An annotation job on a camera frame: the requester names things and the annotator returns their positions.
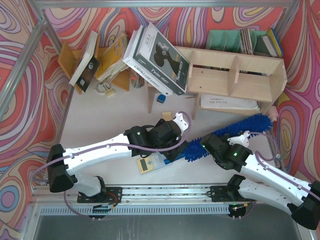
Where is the blue microfiber duster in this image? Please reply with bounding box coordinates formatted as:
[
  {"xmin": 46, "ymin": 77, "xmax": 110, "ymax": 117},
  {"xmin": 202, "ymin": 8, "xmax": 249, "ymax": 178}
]
[{"xmin": 174, "ymin": 113, "xmax": 274, "ymax": 162}]

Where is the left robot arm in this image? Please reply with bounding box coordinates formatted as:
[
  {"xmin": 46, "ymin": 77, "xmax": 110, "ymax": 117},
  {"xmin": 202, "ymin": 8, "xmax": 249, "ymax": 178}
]
[{"xmin": 47, "ymin": 117, "xmax": 189, "ymax": 198}]

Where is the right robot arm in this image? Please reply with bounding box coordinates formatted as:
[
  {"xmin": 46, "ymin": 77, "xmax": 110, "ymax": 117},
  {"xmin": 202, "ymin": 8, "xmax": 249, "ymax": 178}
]
[{"xmin": 200, "ymin": 131, "xmax": 320, "ymax": 230}]

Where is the wooden desktop bookshelf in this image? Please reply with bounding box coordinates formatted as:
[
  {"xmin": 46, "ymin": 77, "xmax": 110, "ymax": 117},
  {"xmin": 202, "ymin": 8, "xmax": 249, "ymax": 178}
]
[{"xmin": 145, "ymin": 45, "xmax": 288, "ymax": 129}]

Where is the yellow and blue calculator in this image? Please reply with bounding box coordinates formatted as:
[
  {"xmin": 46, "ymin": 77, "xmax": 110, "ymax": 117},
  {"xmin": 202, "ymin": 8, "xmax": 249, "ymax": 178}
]
[{"xmin": 136, "ymin": 152, "xmax": 171, "ymax": 174}]

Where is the yellow sticky note pad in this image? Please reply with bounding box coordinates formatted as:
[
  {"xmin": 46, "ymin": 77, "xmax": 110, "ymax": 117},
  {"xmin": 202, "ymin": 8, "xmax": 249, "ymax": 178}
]
[{"xmin": 161, "ymin": 111, "xmax": 174, "ymax": 121}]

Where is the pink pig toy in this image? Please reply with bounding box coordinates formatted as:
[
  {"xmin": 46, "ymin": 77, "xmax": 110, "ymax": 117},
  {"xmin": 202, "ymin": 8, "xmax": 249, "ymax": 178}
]
[{"xmin": 267, "ymin": 105, "xmax": 279, "ymax": 122}]

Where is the white paper notebook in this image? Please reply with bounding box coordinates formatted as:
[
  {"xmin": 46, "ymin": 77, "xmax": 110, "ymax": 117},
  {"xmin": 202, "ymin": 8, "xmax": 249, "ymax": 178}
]
[{"xmin": 200, "ymin": 94, "xmax": 260, "ymax": 110}]

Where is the blue pencil sharpener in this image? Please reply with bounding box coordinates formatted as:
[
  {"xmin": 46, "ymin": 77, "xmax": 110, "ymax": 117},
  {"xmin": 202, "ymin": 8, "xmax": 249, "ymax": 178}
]
[{"xmin": 156, "ymin": 94, "xmax": 166, "ymax": 104}]

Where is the colored pencils cup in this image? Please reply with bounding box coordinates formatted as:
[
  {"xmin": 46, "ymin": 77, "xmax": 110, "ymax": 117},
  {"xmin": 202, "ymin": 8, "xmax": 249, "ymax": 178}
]
[{"xmin": 129, "ymin": 68, "xmax": 145, "ymax": 89}]

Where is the Twins story dark book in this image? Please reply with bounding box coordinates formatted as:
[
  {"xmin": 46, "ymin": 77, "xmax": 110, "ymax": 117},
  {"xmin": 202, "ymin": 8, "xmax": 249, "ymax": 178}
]
[{"xmin": 133, "ymin": 23, "xmax": 190, "ymax": 96}]

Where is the white Chokladfabriken book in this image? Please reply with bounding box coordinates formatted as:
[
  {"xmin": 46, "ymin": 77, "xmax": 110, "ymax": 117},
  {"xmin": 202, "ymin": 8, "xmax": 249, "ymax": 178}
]
[{"xmin": 122, "ymin": 25, "xmax": 174, "ymax": 96}]

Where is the teal file organizer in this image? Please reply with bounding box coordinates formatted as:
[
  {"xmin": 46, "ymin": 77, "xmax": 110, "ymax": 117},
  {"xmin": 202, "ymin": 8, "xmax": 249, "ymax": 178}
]
[{"xmin": 205, "ymin": 29, "xmax": 278, "ymax": 57}]

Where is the yellow books stack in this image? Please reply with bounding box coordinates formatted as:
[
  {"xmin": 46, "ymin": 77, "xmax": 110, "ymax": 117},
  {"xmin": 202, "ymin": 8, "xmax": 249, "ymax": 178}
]
[{"xmin": 96, "ymin": 32, "xmax": 128, "ymax": 84}]

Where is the blue and yellow book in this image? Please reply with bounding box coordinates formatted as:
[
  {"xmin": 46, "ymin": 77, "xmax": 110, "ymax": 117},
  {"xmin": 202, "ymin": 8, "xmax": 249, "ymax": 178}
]
[{"xmin": 262, "ymin": 28, "xmax": 284, "ymax": 58}]

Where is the white book black cover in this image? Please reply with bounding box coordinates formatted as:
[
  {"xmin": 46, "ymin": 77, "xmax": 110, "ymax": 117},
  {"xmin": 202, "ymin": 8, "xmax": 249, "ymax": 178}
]
[{"xmin": 69, "ymin": 31, "xmax": 100, "ymax": 92}]

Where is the yellow wooden book stand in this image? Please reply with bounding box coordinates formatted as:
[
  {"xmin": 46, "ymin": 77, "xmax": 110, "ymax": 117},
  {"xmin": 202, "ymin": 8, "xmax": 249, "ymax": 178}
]
[{"xmin": 58, "ymin": 35, "xmax": 130, "ymax": 94}]

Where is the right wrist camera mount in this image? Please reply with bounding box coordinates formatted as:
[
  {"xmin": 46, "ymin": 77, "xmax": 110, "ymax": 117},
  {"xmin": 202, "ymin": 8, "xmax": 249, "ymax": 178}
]
[{"xmin": 238, "ymin": 131, "xmax": 250, "ymax": 148}]

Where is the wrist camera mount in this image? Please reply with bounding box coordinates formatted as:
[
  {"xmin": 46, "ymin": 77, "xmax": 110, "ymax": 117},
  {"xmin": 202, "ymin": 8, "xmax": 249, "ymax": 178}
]
[
  {"xmin": 238, "ymin": 131, "xmax": 250, "ymax": 148},
  {"xmin": 173, "ymin": 112, "xmax": 189, "ymax": 133}
]

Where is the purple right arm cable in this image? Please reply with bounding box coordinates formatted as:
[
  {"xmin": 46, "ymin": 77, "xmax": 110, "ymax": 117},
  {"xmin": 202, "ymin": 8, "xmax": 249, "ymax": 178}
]
[{"xmin": 246, "ymin": 131, "xmax": 313, "ymax": 191}]

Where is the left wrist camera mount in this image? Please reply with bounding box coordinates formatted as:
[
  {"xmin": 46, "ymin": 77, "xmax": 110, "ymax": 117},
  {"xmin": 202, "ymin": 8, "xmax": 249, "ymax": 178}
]
[{"xmin": 173, "ymin": 112, "xmax": 189, "ymax": 133}]

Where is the brass padlock with ring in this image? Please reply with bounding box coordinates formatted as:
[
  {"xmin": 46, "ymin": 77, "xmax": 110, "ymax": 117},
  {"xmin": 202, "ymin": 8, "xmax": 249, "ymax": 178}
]
[{"xmin": 96, "ymin": 83, "xmax": 115, "ymax": 97}]

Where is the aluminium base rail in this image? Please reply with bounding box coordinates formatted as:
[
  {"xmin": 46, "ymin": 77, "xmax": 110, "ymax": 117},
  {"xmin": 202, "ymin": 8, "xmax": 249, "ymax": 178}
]
[{"xmin": 30, "ymin": 183, "xmax": 251, "ymax": 207}]

